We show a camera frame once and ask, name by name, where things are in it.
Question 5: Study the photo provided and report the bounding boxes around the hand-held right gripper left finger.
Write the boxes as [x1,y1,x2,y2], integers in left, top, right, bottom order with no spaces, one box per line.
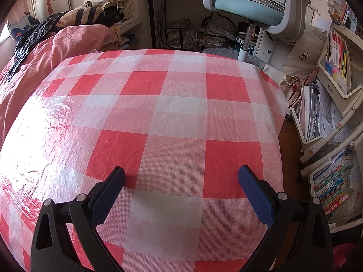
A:
[31,167,127,272]

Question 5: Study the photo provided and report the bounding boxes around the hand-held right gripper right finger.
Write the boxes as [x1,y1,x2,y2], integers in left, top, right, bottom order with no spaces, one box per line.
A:
[238,165,334,272]

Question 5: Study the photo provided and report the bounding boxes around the stack of colourful books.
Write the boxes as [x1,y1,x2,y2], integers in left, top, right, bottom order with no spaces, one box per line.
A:
[312,149,356,219]

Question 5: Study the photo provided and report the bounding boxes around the red checkered tablecloth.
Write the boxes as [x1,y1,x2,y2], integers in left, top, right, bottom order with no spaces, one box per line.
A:
[0,49,290,272]

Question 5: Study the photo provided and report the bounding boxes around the pile of papers and folders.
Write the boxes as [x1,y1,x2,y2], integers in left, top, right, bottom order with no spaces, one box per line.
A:
[295,79,352,142]

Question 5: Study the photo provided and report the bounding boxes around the white tiered book cart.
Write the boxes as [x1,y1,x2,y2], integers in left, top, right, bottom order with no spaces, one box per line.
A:
[289,24,363,227]

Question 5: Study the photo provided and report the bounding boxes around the white tote bag tree print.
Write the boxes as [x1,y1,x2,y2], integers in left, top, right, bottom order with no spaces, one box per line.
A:
[279,24,328,73]

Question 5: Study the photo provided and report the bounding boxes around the pink bed sheet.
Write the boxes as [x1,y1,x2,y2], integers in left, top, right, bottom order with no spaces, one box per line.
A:
[0,25,118,148]

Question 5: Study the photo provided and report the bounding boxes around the clear bag black trim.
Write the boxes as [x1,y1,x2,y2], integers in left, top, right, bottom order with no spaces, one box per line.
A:
[159,20,199,50]
[199,13,241,50]

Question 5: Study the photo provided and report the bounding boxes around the row of red spine books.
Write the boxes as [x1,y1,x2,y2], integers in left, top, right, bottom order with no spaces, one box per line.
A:
[329,30,353,87]

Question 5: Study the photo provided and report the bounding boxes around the black puffer jacket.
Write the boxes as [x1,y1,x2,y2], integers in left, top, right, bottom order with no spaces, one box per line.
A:
[6,13,69,81]

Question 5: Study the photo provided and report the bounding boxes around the beige striped cloth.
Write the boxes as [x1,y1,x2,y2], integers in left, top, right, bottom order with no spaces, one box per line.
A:
[55,6,125,27]

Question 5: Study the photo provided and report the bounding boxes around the black framed picture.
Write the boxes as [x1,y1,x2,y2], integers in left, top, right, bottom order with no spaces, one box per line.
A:
[148,0,166,49]

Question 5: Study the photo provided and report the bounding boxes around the grey blue desk chair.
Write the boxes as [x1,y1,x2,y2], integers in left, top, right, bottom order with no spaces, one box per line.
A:
[203,0,314,68]

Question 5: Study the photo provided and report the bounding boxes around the blue cartoon cushion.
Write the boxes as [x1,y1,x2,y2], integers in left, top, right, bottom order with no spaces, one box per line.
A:
[7,11,40,39]

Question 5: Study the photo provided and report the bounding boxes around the row of upright books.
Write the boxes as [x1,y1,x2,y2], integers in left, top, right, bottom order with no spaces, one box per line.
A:
[330,0,358,32]

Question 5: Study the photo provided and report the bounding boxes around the canvas bag red handles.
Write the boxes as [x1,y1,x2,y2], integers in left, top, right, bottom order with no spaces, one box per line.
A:
[279,74,304,105]

